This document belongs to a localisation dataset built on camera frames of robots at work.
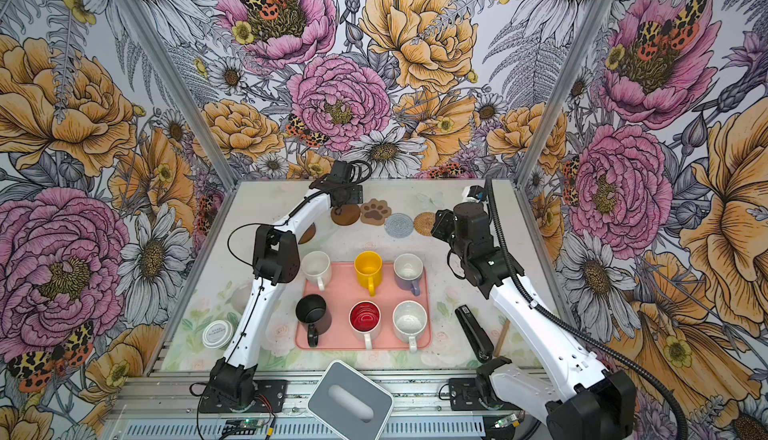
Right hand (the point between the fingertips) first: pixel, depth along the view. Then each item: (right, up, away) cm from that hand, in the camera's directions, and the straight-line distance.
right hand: (437, 222), depth 77 cm
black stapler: (+11, -30, +3) cm, 32 cm away
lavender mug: (-7, -16, +17) cm, 24 cm away
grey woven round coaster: (-9, -2, +31) cm, 33 cm away
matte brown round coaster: (-27, +1, +33) cm, 42 cm away
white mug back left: (-35, -14, +15) cm, 40 cm away
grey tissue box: (-22, -43, -4) cm, 49 cm away
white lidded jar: (-56, -29, +1) cm, 63 cm away
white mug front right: (-7, -28, +6) cm, 29 cm away
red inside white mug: (-19, -27, +8) cm, 34 cm away
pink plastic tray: (-26, -21, +14) cm, 37 cm away
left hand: (-27, +7, +34) cm, 44 cm away
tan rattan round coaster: (0, -1, +34) cm, 34 cm away
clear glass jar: (-55, -22, +9) cm, 59 cm away
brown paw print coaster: (-18, +2, +36) cm, 40 cm away
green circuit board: (-47, -47, -7) cm, 67 cm away
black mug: (-34, -26, +9) cm, 44 cm away
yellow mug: (-19, -14, +19) cm, 31 cm away
